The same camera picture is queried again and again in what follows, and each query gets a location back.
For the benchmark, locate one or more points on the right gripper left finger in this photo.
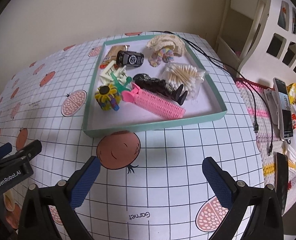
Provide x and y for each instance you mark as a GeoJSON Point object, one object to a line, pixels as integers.
{"type": "Point", "coordinates": [36, 221]}

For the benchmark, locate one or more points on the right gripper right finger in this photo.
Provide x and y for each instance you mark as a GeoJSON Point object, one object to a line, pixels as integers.
{"type": "Point", "coordinates": [265, 221]}

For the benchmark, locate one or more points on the green plastic stick figure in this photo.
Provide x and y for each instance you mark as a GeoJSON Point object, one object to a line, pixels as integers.
{"type": "Point", "coordinates": [120, 86]}

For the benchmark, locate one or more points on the cream hair claw clip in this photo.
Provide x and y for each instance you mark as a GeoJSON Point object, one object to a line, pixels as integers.
{"type": "Point", "coordinates": [113, 72]}

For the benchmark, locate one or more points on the orange snack packet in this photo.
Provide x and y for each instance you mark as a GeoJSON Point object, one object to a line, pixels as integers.
{"type": "Point", "coordinates": [112, 54]}

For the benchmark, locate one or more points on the pink hair roller clip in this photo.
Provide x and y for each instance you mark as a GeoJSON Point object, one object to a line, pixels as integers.
{"type": "Point", "coordinates": [153, 103]}

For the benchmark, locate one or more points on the black toy car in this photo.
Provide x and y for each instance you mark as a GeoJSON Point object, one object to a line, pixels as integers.
{"type": "Point", "coordinates": [129, 58]}

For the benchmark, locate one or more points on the bag of cotton swabs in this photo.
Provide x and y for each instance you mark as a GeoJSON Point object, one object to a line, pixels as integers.
{"type": "Point", "coordinates": [189, 76]}

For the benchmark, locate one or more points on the cream lace scrunchie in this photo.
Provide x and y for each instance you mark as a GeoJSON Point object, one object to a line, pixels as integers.
{"type": "Point", "coordinates": [170, 41]}

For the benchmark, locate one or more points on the person's hand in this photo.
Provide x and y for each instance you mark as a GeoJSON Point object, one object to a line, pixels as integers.
{"type": "Point", "coordinates": [13, 211]}

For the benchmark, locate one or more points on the black smartphone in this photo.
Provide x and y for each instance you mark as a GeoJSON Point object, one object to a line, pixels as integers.
{"type": "Point", "coordinates": [281, 179]}

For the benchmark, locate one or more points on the white smartphone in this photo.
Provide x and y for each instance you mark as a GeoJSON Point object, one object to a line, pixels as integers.
{"type": "Point", "coordinates": [283, 109]}

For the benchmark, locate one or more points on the pomegranate grid tablecloth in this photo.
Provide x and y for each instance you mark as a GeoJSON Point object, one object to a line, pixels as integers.
{"type": "Point", "coordinates": [151, 184]}

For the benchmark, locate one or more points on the white phone case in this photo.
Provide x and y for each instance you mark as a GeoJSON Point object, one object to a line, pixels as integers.
{"type": "Point", "coordinates": [273, 106]}

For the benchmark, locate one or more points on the pink crochet mat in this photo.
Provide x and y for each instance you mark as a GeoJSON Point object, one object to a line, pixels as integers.
{"type": "Point", "coordinates": [267, 140]}

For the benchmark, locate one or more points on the teal white tray box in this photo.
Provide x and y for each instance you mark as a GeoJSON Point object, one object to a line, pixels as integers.
{"type": "Point", "coordinates": [208, 106]}

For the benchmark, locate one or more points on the white shelf rack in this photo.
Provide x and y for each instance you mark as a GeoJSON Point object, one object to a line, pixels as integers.
{"type": "Point", "coordinates": [257, 40]}

